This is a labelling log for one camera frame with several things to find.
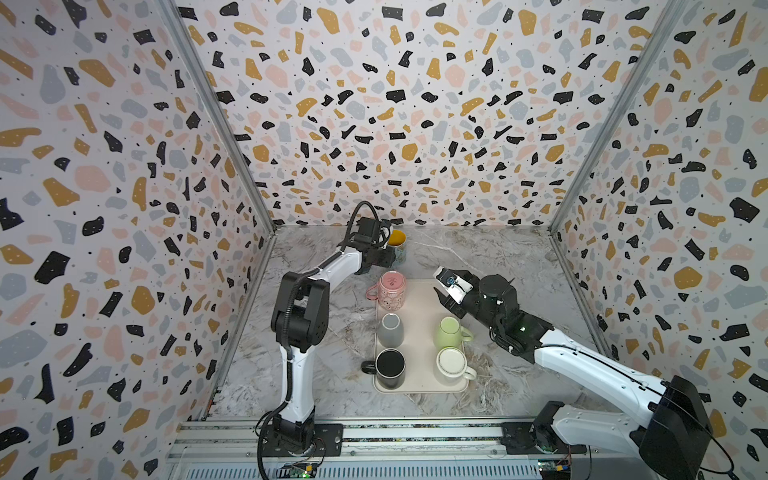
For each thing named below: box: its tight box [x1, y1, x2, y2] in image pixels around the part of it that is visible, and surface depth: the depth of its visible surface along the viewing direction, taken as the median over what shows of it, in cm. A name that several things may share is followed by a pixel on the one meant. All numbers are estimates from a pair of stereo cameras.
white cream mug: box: [436, 346, 477, 381], surface depth 81 cm
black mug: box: [361, 348, 406, 389], surface depth 79 cm
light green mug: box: [434, 316, 473, 351], surface depth 85 cm
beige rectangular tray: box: [380, 278, 469, 394], surface depth 86 cm
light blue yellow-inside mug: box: [388, 229, 407, 265], surface depth 105 cm
